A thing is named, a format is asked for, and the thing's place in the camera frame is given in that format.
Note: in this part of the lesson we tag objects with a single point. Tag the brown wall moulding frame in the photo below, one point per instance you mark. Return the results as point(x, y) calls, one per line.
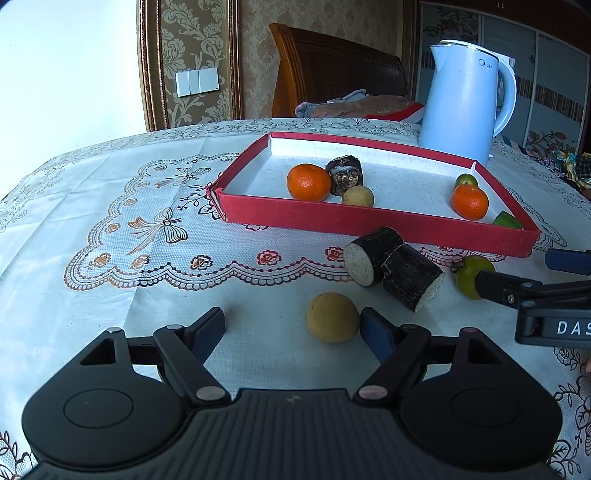
point(148, 69)

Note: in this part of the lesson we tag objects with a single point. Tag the pink folded quilt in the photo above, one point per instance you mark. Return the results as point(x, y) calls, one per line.
point(341, 106)

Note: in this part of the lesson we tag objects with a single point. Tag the green tangerine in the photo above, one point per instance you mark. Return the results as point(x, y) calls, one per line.
point(465, 180)
point(468, 274)
point(507, 220)

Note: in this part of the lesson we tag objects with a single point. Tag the dark sugarcane piece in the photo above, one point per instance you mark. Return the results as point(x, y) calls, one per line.
point(411, 281)
point(364, 258)
point(344, 173)

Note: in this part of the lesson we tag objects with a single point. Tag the red shallow cardboard box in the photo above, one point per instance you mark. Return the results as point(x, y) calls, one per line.
point(369, 217)

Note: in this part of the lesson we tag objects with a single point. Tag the dark patterned cloth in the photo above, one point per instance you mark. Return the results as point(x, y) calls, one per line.
point(575, 168)

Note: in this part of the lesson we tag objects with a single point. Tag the brown wooden headboard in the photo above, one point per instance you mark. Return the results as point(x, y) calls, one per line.
point(332, 69)

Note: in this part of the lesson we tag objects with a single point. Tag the white wall light switch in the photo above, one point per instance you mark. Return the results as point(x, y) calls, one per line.
point(197, 82)

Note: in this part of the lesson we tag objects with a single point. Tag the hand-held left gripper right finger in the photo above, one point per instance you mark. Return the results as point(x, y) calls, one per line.
point(376, 332)

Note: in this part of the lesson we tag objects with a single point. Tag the tan round longan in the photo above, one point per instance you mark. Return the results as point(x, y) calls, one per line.
point(358, 196)
point(333, 317)

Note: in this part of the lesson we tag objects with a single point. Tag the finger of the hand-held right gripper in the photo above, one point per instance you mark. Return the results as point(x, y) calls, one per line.
point(568, 261)
point(503, 287)

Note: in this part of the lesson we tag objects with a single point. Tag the orange tangerine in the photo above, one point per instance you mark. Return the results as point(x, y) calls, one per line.
point(469, 201)
point(309, 182)

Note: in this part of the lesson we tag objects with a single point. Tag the light blue electric kettle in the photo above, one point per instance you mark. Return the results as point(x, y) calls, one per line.
point(461, 106)

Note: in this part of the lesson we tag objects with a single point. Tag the red white cloth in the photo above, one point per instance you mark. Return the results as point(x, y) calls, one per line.
point(401, 113)

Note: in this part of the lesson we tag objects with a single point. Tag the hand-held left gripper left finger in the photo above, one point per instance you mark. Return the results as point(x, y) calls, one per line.
point(210, 330)

